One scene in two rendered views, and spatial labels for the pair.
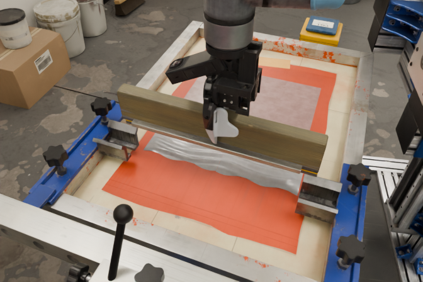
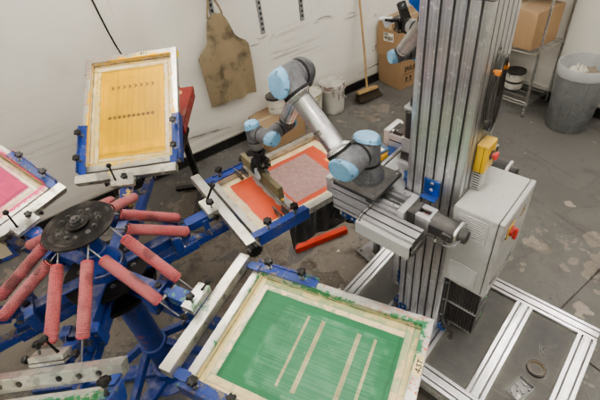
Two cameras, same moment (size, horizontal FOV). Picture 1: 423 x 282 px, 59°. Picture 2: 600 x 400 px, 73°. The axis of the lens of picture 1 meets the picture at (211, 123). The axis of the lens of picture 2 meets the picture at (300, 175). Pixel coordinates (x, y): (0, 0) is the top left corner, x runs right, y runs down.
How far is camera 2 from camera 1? 167 cm
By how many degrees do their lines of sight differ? 30
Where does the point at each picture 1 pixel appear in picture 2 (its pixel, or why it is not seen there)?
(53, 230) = (204, 188)
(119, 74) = not seen: hidden behind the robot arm
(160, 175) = (249, 188)
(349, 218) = (285, 219)
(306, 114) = (319, 187)
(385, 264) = (385, 300)
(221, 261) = (240, 214)
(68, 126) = not seen: hidden behind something
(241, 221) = (259, 210)
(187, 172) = (258, 190)
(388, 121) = not seen: hidden behind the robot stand
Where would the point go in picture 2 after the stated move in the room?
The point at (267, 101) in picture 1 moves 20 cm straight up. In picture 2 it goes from (311, 176) to (307, 148)
